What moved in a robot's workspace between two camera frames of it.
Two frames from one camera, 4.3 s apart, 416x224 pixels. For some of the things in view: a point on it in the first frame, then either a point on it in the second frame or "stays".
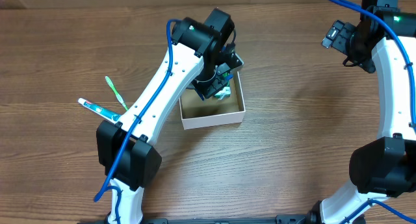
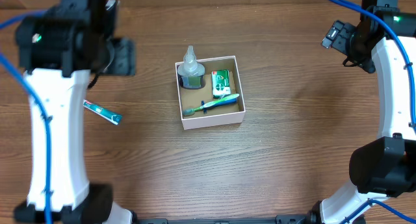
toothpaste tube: [107, 114] stays
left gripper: [212, 87] -> [123, 57]
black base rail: [307, 219] stays
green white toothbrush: [121, 100] -> [189, 112]
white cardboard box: [197, 112] stays
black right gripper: [340, 37] stays
